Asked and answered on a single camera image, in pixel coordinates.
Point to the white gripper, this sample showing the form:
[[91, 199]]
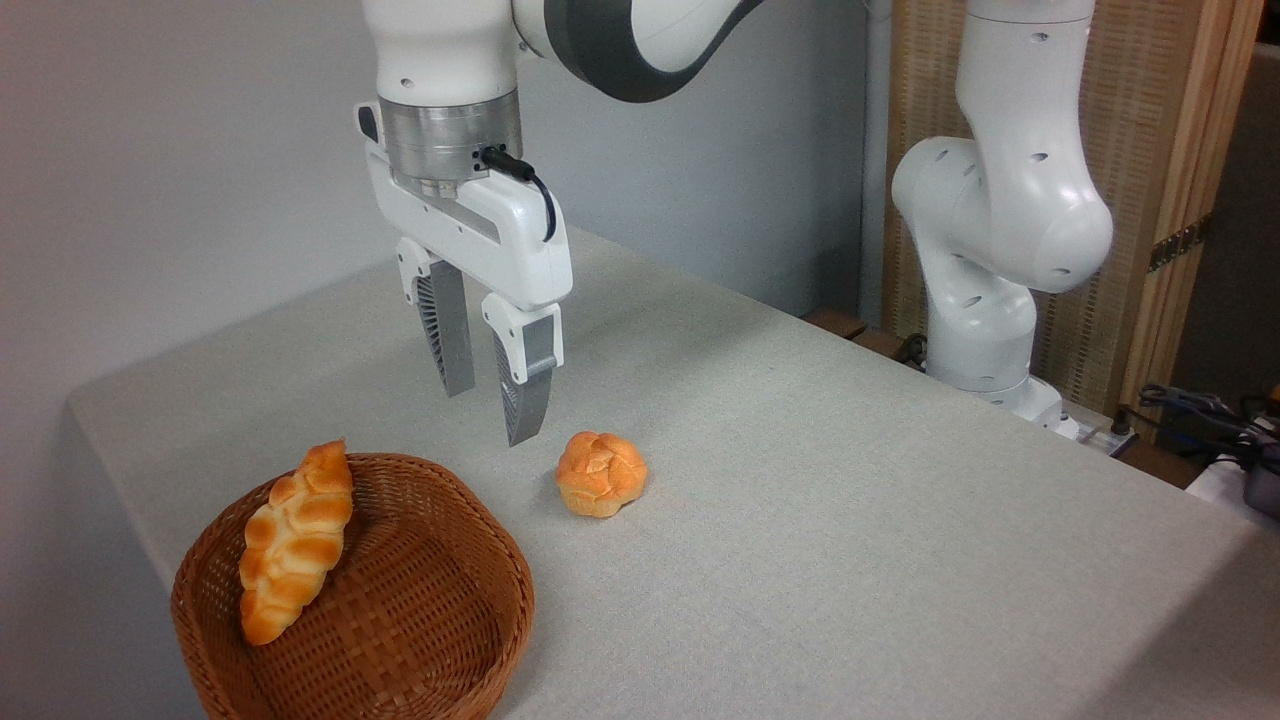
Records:
[[520, 250]]

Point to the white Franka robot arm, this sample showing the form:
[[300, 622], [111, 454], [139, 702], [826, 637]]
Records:
[[1005, 200]]

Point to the round knotted bread roll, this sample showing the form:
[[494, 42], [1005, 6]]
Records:
[[600, 475]]

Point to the long braided bread loaf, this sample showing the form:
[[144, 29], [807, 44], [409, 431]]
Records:
[[295, 545]]

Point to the brown woven wicker basket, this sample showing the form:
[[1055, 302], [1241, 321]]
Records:
[[420, 620]]

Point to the brown wooden block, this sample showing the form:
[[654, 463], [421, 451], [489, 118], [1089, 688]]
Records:
[[835, 322]]

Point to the grey tablecloth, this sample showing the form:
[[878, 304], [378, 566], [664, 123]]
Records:
[[820, 560]]

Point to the wooden bamboo folding screen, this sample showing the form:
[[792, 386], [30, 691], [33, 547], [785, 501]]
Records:
[[1140, 120]]

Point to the brass screen hinge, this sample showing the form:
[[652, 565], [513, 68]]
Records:
[[1180, 243]]

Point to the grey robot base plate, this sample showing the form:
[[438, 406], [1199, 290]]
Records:
[[1095, 432]]

